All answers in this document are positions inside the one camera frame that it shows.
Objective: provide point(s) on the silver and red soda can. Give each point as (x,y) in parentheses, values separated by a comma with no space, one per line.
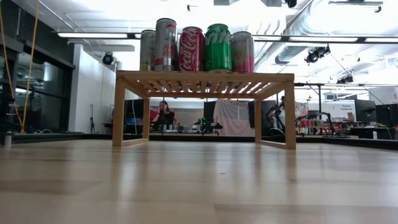
(243,53)

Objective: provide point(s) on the green soda can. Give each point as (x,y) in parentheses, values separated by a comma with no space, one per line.
(217,48)

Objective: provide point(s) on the red Coca-Cola can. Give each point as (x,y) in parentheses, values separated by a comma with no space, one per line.
(191,49)

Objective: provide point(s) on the grey can with black top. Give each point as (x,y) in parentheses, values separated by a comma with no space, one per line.
(165,46)

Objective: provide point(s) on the tall white Celsius can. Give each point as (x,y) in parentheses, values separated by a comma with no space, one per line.
(147,51)

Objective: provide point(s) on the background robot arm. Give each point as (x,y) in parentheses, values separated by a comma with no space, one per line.
(206,126)

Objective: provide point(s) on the wooden slatted shelf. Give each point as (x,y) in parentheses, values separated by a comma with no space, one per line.
(202,76)

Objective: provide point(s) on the black ceiling spotlight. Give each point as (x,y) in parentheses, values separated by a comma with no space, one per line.
(317,54)
(345,79)
(108,58)

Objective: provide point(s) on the black monitor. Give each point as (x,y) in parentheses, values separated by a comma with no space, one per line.
(387,115)
(267,113)
(365,110)
(133,109)
(210,110)

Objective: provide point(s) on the white sign board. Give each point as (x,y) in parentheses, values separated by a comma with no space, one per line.
(343,109)

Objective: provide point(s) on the white draped cloth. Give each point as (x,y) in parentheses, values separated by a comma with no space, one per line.
(233,118)

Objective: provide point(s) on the person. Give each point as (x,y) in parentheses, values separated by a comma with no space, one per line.
(165,116)

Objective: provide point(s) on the red background object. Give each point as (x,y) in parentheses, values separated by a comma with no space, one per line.
(153,114)

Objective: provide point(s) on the black ceiling light track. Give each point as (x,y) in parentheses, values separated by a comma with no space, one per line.
(93,35)

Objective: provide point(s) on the thin black floor stand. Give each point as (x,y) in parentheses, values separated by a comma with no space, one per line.
(92,119)

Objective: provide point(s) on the silver ventilation duct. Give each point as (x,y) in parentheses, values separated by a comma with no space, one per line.
(280,53)

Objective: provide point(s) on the black ceiling rail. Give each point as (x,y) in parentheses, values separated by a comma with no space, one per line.
(356,3)

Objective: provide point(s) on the small white post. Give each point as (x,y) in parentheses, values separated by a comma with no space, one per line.
(7,140)

